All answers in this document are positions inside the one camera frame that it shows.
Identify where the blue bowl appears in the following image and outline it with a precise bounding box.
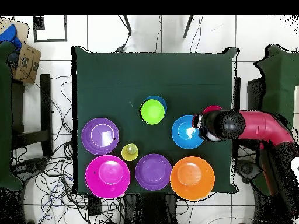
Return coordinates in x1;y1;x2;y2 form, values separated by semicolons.
171;115;205;150

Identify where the small red bowl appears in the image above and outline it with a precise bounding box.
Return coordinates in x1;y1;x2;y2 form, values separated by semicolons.
202;105;223;115

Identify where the translucent teal bowl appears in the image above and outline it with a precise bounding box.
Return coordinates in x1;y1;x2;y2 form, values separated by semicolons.
144;94;168;116

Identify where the small green bowl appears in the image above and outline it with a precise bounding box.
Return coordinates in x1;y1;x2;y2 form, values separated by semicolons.
140;99;166;125

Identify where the large yellow bowl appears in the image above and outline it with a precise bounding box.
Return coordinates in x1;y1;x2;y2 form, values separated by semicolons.
169;156;215;201

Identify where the black wooden stand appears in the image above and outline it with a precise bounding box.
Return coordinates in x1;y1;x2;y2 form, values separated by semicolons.
233;76;266;113
11;73;54;157

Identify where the purple bowl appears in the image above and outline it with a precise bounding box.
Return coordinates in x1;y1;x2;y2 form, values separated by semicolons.
134;153;173;191
81;117;120;156

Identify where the yellow cup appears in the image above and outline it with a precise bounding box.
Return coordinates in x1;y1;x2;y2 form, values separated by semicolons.
120;143;139;162

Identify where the dark green tablecloth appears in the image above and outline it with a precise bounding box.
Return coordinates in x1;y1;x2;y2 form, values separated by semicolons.
71;45;239;195

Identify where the green cloth side table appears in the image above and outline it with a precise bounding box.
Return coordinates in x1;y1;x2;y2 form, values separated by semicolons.
0;41;24;193
252;44;299;197

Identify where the white box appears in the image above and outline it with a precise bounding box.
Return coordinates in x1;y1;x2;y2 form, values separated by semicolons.
293;85;299;131

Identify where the large pink bowl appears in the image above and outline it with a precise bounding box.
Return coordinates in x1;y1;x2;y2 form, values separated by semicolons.
84;155;131;200

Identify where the black power strip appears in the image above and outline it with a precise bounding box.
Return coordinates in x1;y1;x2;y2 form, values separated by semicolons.
88;194;102;216

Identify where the cardboard box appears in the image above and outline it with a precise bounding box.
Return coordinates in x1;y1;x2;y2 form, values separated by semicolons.
13;42;43;85

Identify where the blue cloth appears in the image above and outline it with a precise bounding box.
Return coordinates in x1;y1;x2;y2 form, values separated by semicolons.
0;23;23;51

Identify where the grey pedestal leg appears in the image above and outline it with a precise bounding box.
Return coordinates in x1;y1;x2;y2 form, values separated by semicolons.
234;159;262;181
12;157;48;179

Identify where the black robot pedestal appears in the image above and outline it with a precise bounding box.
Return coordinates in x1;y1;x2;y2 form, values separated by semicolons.
123;193;177;224

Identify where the black camera tripod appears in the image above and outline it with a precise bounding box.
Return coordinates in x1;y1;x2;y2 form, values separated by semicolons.
123;15;195;40

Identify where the tangle of floor cables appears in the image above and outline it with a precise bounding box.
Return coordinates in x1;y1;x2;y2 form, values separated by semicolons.
11;74;128;224

